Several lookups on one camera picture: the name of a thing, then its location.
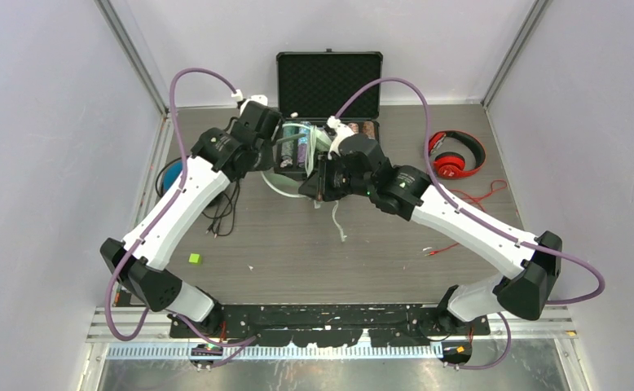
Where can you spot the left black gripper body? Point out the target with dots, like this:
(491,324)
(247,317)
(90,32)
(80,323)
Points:
(264,158)

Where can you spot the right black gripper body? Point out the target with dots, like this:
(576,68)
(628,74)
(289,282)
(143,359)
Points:
(339,183)

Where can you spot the mint green headphones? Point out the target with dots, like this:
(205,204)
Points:
(296,147)

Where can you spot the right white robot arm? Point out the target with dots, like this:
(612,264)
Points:
(525,276)

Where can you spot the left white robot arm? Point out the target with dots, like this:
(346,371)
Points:
(219,158)

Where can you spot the red headphones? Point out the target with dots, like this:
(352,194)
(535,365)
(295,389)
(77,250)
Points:
(452,165)

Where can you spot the blue black headphones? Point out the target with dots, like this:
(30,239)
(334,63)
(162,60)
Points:
(167,176)

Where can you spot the black poker chip case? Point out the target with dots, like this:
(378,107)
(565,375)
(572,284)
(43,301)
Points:
(314,85)

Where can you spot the green cube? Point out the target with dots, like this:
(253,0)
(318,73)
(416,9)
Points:
(194,258)

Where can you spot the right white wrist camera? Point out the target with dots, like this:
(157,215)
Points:
(342,132)

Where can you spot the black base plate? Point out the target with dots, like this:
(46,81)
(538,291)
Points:
(329,326)

